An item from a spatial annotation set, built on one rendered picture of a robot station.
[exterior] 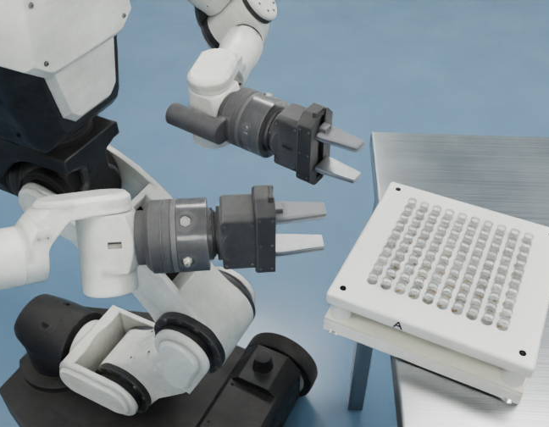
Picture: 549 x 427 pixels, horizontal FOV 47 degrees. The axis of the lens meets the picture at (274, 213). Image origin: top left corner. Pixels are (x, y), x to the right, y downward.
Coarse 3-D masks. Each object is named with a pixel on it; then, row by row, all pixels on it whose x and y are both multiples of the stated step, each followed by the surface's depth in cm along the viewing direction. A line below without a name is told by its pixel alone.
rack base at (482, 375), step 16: (336, 320) 78; (352, 320) 78; (368, 320) 78; (352, 336) 78; (368, 336) 77; (384, 336) 76; (400, 336) 76; (416, 336) 76; (400, 352) 76; (416, 352) 75; (432, 352) 75; (448, 352) 75; (432, 368) 75; (448, 368) 74; (464, 368) 73; (480, 368) 73; (496, 368) 73; (480, 384) 73; (496, 384) 72; (512, 400) 72
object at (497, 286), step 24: (432, 216) 86; (408, 240) 81; (432, 240) 83; (456, 240) 81; (480, 240) 82; (408, 264) 78; (456, 264) 78; (504, 264) 78; (432, 288) 75; (480, 288) 75
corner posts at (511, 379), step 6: (330, 306) 78; (330, 312) 78; (336, 312) 77; (342, 312) 77; (348, 312) 77; (336, 318) 78; (342, 318) 78; (348, 318) 78; (504, 372) 71; (510, 372) 70; (504, 378) 71; (510, 378) 70; (516, 378) 70; (522, 378) 70; (510, 384) 71; (516, 384) 71; (522, 384) 71
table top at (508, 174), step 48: (384, 144) 111; (432, 144) 111; (480, 144) 111; (528, 144) 111; (384, 192) 101; (432, 192) 101; (480, 192) 101; (528, 192) 101; (432, 384) 74; (528, 384) 74
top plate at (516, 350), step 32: (416, 192) 90; (384, 224) 85; (480, 224) 85; (512, 224) 85; (352, 256) 80; (544, 256) 80; (352, 288) 76; (544, 288) 76; (384, 320) 74; (416, 320) 72; (448, 320) 72; (480, 320) 72; (512, 320) 72; (544, 320) 72; (480, 352) 70; (512, 352) 69
